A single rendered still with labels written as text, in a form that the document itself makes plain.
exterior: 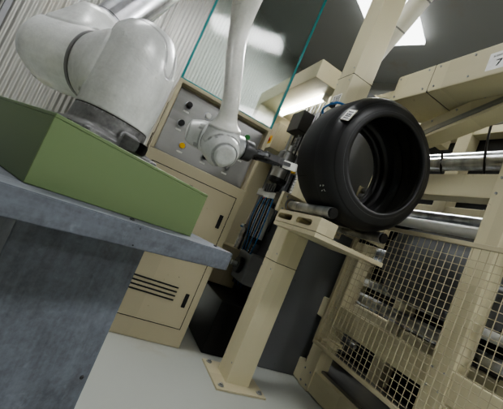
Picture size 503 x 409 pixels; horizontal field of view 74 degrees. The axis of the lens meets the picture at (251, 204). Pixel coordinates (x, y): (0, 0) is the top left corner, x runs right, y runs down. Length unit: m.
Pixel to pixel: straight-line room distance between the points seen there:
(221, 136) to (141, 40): 0.37
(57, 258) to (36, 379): 0.23
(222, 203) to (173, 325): 0.68
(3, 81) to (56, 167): 3.17
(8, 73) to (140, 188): 3.16
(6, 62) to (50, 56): 2.87
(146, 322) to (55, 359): 1.11
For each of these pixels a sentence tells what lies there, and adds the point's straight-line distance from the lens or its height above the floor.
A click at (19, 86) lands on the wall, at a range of 3.75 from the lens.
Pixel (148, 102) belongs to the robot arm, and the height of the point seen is 0.87.
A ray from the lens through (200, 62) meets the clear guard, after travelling 1.86.
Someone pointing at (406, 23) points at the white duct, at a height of 2.27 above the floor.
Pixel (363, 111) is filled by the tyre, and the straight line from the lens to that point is 1.41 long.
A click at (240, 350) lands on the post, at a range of 1.75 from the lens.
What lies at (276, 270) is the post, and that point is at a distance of 1.68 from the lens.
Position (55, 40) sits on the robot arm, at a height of 0.91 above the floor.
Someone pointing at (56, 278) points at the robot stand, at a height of 0.50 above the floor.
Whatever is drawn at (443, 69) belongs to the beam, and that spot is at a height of 1.74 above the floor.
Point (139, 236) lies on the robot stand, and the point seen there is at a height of 0.63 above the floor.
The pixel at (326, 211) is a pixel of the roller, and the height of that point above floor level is 0.90.
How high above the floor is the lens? 0.71
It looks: 4 degrees up
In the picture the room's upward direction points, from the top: 23 degrees clockwise
